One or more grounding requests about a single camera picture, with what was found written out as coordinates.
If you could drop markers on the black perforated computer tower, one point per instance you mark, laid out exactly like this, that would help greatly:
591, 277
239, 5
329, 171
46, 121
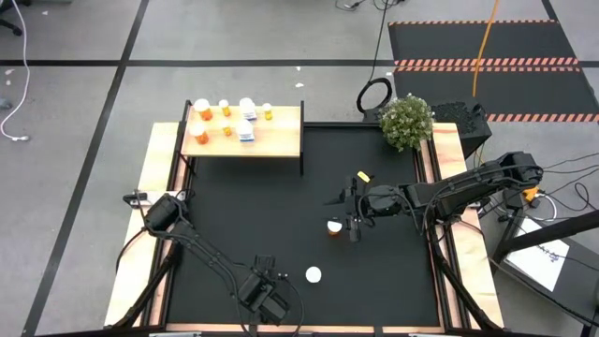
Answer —
458, 117

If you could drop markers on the black side cart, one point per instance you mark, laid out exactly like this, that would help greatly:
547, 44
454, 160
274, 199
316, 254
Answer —
580, 281

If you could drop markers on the yellow power connector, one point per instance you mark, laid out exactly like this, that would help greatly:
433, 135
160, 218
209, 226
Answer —
530, 193

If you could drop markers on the light wooden shelf board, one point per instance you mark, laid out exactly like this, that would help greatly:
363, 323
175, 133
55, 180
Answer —
281, 136

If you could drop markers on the grey table bracket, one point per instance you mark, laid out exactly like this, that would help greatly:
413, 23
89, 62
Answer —
175, 334

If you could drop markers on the green potted plant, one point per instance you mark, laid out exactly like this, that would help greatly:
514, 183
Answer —
406, 122

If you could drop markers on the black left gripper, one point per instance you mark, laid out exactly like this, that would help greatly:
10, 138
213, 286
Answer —
273, 306

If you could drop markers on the black table border frame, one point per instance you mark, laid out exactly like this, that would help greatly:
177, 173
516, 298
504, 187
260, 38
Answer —
346, 125

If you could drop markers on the small orange pill bottle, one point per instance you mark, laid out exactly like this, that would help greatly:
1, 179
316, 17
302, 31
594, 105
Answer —
227, 129
267, 111
224, 106

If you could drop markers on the white Melatonin supplement bottle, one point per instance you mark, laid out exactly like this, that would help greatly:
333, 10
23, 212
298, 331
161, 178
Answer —
247, 110

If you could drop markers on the yellow tape tag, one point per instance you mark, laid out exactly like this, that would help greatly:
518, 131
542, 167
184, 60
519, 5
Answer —
363, 177

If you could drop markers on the black power brick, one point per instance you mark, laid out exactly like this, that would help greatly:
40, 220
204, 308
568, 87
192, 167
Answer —
513, 200

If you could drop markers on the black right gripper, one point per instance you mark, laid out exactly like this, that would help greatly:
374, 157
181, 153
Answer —
358, 206

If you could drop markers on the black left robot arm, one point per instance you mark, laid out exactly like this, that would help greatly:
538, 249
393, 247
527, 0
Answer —
206, 253

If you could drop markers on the white paper sheet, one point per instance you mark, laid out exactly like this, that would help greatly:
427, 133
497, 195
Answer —
538, 262

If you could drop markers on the black striped-edge anti-fatigue mat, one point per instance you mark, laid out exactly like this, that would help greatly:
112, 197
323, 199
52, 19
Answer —
468, 42

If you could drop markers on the large orange pill bottle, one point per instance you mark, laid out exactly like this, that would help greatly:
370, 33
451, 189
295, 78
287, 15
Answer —
199, 133
334, 227
313, 274
203, 108

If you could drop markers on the black office chair base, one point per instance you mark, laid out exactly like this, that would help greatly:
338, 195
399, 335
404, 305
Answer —
9, 25

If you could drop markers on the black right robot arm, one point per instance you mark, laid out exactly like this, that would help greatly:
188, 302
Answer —
458, 187

